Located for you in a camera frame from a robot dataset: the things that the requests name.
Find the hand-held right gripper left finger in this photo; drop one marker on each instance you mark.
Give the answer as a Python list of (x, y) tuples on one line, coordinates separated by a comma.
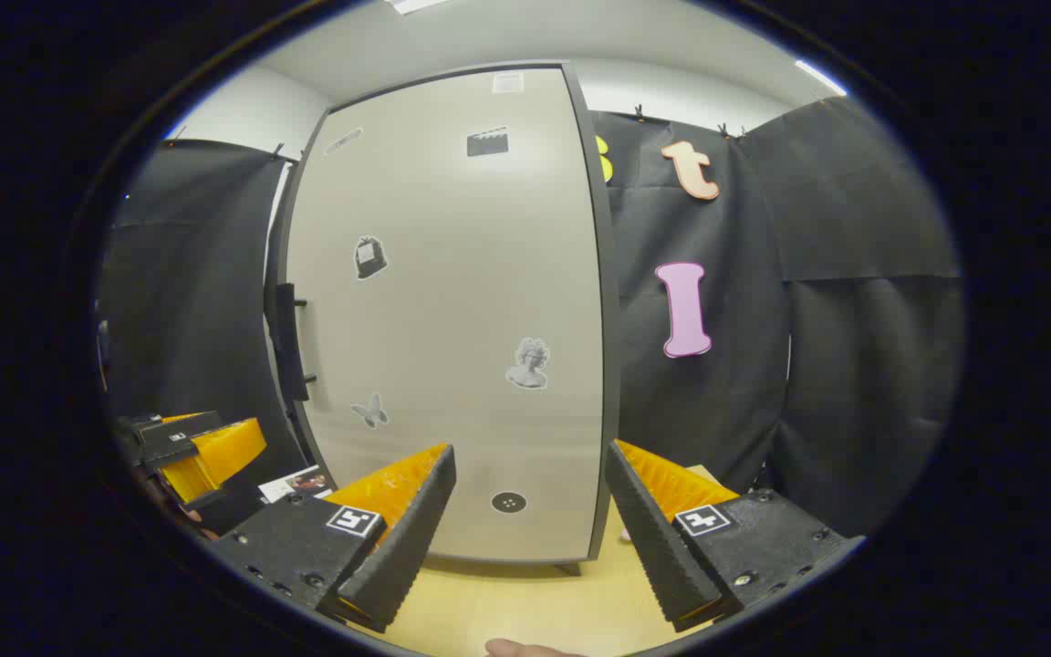
[(407, 547)]

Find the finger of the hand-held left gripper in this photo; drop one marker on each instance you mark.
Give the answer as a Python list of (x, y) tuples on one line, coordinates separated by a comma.
[(229, 511), (215, 447)]

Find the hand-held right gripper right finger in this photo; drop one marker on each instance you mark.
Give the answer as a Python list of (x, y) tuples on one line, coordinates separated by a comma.
[(662, 547)]

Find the dark grey cabinet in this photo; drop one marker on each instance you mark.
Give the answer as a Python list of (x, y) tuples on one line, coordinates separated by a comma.
[(606, 365)]

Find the beige cabinet door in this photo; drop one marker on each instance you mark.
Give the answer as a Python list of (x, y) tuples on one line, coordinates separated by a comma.
[(452, 319)]

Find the stack of books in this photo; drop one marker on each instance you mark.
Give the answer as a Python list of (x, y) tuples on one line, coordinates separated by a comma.
[(293, 484)]

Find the black backdrop cloth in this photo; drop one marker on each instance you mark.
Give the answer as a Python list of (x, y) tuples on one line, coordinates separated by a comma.
[(854, 365)]

